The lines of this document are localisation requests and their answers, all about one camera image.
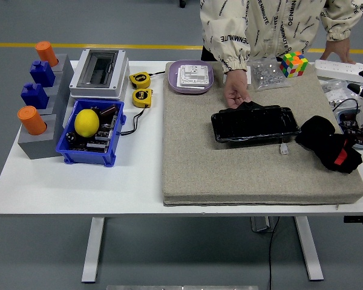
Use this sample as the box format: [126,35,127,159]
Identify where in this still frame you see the person's right hand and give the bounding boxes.
[223,68,251,109]

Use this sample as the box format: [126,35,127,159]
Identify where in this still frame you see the person's left hand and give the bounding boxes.
[319,38,357,65]

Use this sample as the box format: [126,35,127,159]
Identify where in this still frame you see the black glossy panel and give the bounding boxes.
[211,101,301,145]

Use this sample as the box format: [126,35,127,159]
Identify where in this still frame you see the black rag with red tag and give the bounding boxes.
[295,115,363,175]

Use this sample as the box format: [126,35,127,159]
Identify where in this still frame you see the small white card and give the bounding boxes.
[223,68,252,85]

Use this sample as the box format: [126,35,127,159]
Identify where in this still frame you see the white power strip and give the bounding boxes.
[314,59,363,83]

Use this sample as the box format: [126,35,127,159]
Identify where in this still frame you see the clear bag of metal parts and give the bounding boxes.
[247,57,292,92]

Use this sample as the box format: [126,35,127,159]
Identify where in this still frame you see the clear bag of small parts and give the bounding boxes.
[319,79,363,105]

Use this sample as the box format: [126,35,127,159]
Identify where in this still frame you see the colourful puzzle cube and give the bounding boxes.
[279,50,309,79]

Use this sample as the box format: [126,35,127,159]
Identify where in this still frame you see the purple plate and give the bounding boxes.
[168,59,215,95]

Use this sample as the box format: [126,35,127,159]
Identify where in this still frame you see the person's torso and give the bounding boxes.
[199,0,330,61]

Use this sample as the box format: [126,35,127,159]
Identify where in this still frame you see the grey-brown mat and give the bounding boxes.
[162,61,363,207]

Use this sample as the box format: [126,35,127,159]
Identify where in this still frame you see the yellow tape measure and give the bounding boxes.
[128,71,151,89]
[131,88,154,108]

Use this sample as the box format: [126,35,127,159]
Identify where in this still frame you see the black table controller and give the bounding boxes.
[343,215,363,233]

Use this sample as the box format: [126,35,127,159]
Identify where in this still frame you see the dark brown capacitor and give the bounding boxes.
[99,104,119,117]

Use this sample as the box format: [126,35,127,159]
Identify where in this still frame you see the grey under-table control box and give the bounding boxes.
[250,216,276,233]

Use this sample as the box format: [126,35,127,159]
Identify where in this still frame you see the electronic circuit boards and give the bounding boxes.
[68,114,120,153]

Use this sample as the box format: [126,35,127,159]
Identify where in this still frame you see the yellow lemon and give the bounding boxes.
[74,109,100,138]

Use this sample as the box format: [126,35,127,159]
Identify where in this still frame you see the blue plastic bin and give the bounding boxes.
[55,98,127,167]

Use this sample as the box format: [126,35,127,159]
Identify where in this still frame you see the white table leg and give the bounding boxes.
[80,216,106,284]
[293,216,324,282]

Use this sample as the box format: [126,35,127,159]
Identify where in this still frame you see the orange cylinder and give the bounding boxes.
[34,40,59,68]
[17,105,47,136]

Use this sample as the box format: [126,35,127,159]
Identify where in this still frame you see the blue plastic block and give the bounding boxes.
[29,60,56,88]
[20,82,50,110]

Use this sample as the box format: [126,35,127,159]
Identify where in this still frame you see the grey stepped block holder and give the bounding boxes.
[17,53,76,160]

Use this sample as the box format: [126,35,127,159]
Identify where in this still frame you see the thin black cable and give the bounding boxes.
[332,97,361,121]

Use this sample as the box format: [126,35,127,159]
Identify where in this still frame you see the white wall socket plate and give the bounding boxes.
[177,64,210,91]

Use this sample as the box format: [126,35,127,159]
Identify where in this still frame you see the grey electrical enclosure box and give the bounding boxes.
[68,48,130,100]

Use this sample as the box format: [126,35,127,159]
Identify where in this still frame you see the black hanging cable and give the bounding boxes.
[268,216,281,290]

